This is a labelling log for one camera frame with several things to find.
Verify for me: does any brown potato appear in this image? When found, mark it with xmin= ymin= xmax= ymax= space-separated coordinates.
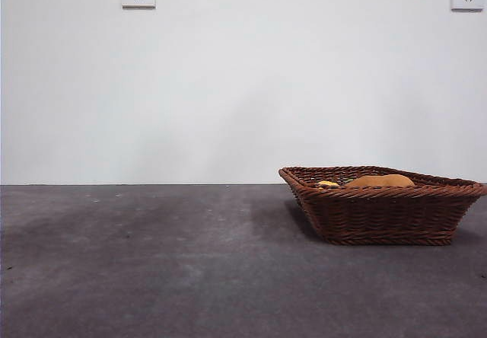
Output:
xmin=344 ymin=174 xmax=416 ymax=189

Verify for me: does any brown wicker basket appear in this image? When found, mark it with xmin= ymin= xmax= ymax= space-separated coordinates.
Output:
xmin=278 ymin=165 xmax=487 ymax=247

